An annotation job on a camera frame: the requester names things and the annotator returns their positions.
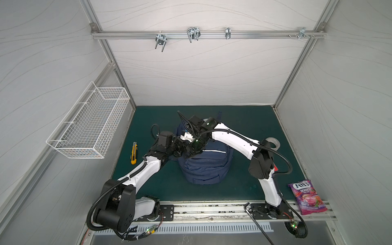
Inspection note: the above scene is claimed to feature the navy blue student backpack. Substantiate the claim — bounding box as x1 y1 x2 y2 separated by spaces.
176 112 234 185

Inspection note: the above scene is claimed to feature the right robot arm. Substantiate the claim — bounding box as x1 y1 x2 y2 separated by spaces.
183 116 293 218

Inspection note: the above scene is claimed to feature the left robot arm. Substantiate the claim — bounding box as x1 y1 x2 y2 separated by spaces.
86 122 198 234

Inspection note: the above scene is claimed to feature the yellow utility knife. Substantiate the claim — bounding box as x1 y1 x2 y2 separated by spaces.
130 142 138 165

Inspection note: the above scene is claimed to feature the green mat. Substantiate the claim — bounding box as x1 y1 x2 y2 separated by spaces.
112 106 305 201

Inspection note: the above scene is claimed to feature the clear tape roll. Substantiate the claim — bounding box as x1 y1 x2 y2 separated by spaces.
266 137 281 151

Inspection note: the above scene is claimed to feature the left metal hook clamp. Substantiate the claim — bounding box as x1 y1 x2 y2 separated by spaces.
155 34 167 52

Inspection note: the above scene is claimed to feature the metal hook clamp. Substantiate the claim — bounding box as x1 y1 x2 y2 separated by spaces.
186 27 201 43
288 28 315 40
155 34 167 52

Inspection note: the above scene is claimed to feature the middle metal hook clamp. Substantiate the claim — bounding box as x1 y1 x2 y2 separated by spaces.
186 27 201 43

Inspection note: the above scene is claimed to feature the pink snack pouch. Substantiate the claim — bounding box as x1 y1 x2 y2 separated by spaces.
288 180 328 215

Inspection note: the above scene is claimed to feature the right metal hook clamp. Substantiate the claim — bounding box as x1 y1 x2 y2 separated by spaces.
288 28 315 40

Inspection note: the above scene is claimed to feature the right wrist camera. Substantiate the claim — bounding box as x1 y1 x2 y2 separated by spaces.
180 131 195 143

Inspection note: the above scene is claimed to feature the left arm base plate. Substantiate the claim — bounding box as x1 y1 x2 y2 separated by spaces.
144 205 175 222

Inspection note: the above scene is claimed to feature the black floor cable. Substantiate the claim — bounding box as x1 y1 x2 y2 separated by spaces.
243 202 275 245

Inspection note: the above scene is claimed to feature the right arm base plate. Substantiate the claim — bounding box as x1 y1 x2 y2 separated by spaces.
250 203 294 220

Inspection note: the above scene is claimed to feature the white wire basket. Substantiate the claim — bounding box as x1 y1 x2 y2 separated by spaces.
46 81 130 159

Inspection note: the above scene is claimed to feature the small metal ring clamp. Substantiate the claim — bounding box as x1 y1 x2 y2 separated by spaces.
225 27 231 40

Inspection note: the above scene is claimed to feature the aluminium top rail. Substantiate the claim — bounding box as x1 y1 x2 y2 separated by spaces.
92 30 327 40

